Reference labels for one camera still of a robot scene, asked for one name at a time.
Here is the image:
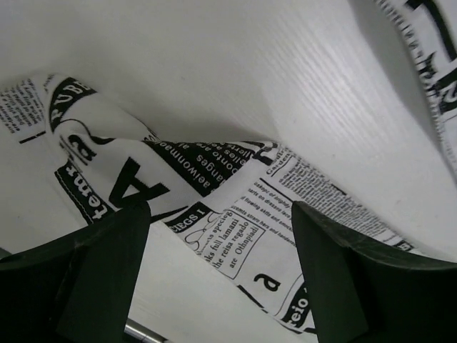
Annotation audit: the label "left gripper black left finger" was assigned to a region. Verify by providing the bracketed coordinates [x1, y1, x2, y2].
[1, 202, 150, 342]

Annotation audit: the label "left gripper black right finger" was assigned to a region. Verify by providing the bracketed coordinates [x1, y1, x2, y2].
[292, 202, 456, 342]

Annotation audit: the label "black white newspaper print trousers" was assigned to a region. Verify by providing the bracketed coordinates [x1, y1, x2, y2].
[1, 1, 456, 342]

